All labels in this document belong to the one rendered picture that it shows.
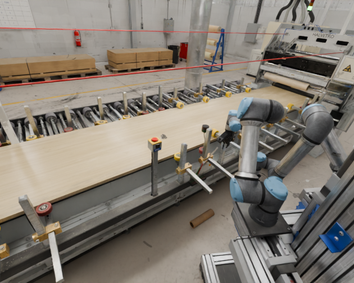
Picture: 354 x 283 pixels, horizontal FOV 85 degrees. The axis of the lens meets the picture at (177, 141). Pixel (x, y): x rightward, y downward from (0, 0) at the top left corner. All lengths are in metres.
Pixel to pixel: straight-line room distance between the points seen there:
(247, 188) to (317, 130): 0.44
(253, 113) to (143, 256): 1.65
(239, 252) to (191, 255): 1.05
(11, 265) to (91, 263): 0.80
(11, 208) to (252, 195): 1.36
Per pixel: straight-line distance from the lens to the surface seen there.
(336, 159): 1.43
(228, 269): 1.94
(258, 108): 1.04
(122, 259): 2.15
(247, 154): 1.01
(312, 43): 4.17
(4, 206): 1.58
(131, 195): 1.73
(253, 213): 1.16
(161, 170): 1.81
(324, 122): 1.17
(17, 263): 1.56
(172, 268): 2.09
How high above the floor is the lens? 1.93
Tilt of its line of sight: 34 degrees down
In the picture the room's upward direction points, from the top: 5 degrees clockwise
